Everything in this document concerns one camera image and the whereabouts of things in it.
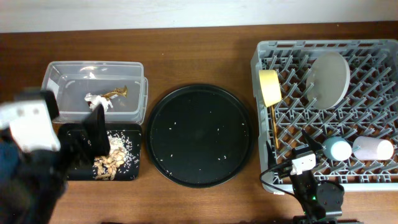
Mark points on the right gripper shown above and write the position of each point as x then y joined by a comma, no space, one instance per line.
300,150

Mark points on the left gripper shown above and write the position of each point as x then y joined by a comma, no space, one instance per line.
74,149

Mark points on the white tissue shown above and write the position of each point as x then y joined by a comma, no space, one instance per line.
95,100

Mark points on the light blue cup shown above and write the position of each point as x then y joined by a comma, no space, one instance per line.
337,149

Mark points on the brown gold snack wrapper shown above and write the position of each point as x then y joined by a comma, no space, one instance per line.
115,93

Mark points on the wooden chopstick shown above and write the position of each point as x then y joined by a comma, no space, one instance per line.
274,126

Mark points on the yellow bowl with food scraps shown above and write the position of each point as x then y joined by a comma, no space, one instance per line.
270,87

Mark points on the pink cup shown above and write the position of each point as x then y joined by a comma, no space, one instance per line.
372,149

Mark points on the grey round plate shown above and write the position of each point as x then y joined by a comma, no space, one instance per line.
330,76

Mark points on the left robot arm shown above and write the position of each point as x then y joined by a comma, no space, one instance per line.
32,183

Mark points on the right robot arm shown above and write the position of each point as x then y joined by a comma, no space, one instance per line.
321,200

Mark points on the grey dishwasher rack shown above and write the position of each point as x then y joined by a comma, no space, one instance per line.
368,109

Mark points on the spilled food scraps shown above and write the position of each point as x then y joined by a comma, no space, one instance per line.
122,162

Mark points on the black rectangular tray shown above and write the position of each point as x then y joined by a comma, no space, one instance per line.
85,172

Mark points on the clear plastic bin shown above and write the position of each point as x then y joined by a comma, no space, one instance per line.
71,81

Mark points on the black round tray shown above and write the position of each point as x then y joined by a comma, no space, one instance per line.
199,136

